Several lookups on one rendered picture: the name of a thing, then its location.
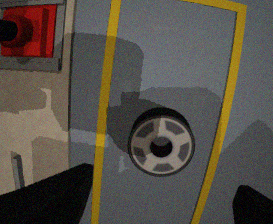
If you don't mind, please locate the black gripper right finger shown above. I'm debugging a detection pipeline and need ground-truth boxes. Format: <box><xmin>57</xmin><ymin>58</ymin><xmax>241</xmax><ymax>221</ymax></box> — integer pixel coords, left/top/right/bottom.
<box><xmin>232</xmin><ymin>185</ymin><xmax>273</xmax><ymax>224</ymax></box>

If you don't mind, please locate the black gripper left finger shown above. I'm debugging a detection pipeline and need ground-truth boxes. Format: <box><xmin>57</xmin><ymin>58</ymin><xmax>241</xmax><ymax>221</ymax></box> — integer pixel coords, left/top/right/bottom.
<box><xmin>0</xmin><ymin>163</ymin><xmax>93</xmax><ymax>224</ymax></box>

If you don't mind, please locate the yellow rectangular outline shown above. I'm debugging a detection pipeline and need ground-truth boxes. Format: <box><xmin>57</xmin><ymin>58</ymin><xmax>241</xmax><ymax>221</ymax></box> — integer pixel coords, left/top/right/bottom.
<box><xmin>91</xmin><ymin>0</ymin><xmax>248</xmax><ymax>224</ymax></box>

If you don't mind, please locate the black wheel with grey rim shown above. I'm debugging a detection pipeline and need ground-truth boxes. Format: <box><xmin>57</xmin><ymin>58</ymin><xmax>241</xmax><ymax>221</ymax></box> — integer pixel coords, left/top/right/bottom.
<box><xmin>128</xmin><ymin>107</ymin><xmax>195</xmax><ymax>176</ymax></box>

